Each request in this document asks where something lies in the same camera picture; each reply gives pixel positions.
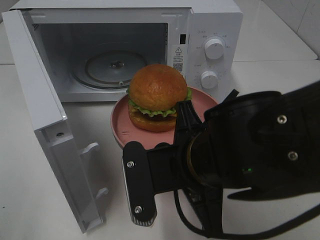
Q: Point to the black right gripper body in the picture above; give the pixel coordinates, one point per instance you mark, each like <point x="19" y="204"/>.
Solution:
<point x="183" y="137"/>

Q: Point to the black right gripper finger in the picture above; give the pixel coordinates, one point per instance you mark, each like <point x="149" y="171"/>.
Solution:
<point x="187" y="118"/>

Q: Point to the toy burger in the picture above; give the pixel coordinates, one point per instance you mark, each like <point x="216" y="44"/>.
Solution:
<point x="153" y="94"/>

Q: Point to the pink round plate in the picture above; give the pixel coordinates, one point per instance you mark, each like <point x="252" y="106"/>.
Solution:
<point x="124" y="130"/>

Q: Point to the white microwave door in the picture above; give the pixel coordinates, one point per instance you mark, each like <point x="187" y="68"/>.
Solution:
<point x="79" y="171"/>

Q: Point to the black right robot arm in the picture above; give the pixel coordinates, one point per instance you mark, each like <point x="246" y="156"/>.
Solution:
<point x="265" y="145"/>

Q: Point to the lower white dial knob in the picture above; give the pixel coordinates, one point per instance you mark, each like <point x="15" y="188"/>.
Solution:
<point x="209" y="79"/>

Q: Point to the white dial knob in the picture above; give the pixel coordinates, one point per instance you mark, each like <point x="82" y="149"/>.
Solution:
<point x="214" y="48"/>
<point x="209" y="79"/>

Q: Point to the white warning label sticker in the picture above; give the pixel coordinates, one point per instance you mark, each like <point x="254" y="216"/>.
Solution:
<point x="178" y="58"/>

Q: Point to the upper white dial knob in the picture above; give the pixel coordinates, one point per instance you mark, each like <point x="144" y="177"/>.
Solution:
<point x="214" y="48"/>

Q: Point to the white microwave oven body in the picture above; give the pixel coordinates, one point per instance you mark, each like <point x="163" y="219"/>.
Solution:
<point x="80" y="28"/>

